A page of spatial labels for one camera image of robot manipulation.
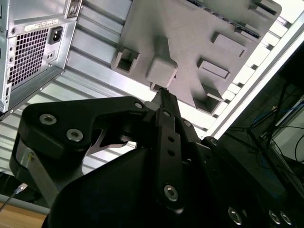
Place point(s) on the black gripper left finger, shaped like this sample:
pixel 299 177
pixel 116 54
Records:
pixel 59 123

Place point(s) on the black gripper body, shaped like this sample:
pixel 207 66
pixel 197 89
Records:
pixel 107 197

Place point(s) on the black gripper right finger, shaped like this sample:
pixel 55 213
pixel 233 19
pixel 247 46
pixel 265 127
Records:
pixel 237 171

